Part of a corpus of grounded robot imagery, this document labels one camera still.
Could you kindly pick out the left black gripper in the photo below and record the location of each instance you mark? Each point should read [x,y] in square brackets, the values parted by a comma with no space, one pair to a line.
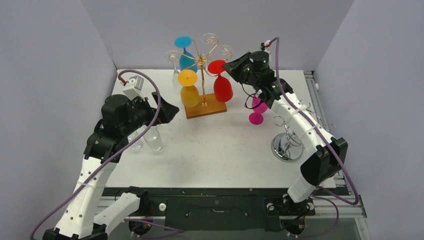
[152,112]

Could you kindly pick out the red plastic wine glass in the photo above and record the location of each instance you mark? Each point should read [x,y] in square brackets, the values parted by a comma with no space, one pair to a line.
[222,87]

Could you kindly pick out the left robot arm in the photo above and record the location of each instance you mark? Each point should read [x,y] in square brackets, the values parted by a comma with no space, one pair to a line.
[121,117]

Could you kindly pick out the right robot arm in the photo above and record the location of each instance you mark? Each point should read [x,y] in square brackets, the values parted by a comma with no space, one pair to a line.
[323,152]

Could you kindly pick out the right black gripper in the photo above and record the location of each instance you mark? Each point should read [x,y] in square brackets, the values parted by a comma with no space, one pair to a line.
[241,68]

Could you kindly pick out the clear glass on gold rack back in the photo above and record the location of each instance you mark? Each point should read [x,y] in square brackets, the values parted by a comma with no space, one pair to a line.
[209,39]

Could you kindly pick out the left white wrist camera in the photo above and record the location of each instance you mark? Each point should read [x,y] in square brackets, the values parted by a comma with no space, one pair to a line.
[132,88]

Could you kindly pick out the blue plastic wine glass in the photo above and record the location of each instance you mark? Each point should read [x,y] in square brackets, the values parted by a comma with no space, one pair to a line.
[187,60]

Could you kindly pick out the yellow plastic wine glass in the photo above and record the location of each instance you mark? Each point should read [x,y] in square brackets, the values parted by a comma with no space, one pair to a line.
[189,93]

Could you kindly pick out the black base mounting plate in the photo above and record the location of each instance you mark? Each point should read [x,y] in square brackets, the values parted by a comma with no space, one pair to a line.
[223,209]

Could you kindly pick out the gold wire glass rack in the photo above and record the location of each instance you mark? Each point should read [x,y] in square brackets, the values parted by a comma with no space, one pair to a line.
[208,104]

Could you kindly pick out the pink plastic wine glass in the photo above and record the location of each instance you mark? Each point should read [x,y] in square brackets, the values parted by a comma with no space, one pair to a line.
[259,108]

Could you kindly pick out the chrome wire glass rack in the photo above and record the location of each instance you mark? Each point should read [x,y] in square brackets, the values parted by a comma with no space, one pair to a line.
[291,142]

